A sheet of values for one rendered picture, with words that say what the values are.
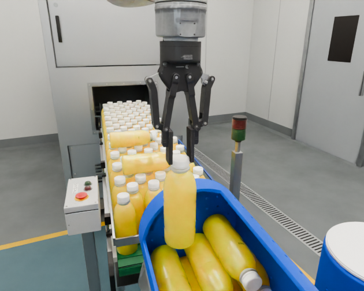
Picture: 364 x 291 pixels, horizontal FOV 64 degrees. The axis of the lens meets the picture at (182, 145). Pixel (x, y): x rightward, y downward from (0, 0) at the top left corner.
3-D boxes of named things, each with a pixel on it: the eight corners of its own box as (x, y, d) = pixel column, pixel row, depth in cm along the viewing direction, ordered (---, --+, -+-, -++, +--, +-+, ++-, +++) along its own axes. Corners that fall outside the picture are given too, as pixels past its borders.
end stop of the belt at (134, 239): (116, 247, 93) (115, 239, 92) (115, 245, 94) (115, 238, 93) (231, 226, 103) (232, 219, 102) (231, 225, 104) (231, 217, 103)
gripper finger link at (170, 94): (181, 74, 53) (174, 73, 53) (169, 133, 56) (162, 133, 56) (175, 72, 57) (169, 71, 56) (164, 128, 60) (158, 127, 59)
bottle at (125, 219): (134, 239, 104) (132, 191, 98) (140, 252, 98) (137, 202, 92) (114, 245, 102) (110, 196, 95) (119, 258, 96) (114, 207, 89)
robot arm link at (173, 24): (215, 3, 48) (213, 41, 50) (197, 8, 56) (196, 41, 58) (160, 0, 46) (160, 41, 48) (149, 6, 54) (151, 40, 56)
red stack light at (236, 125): (235, 130, 123) (236, 121, 121) (229, 126, 128) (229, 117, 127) (249, 129, 124) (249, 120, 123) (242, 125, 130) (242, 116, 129)
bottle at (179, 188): (201, 242, 67) (204, 166, 60) (174, 254, 63) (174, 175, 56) (184, 226, 73) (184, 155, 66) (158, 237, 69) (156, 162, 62)
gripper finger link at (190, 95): (179, 72, 57) (186, 70, 57) (189, 126, 61) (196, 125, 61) (185, 74, 53) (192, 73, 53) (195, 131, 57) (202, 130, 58)
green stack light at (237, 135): (234, 141, 124) (235, 130, 123) (228, 137, 130) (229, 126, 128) (248, 140, 126) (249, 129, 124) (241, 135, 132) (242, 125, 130)
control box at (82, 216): (67, 236, 91) (63, 207, 87) (71, 202, 109) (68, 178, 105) (101, 230, 93) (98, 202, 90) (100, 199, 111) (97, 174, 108)
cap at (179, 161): (193, 166, 61) (193, 158, 60) (177, 171, 59) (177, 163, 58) (182, 160, 64) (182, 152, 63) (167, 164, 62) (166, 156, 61)
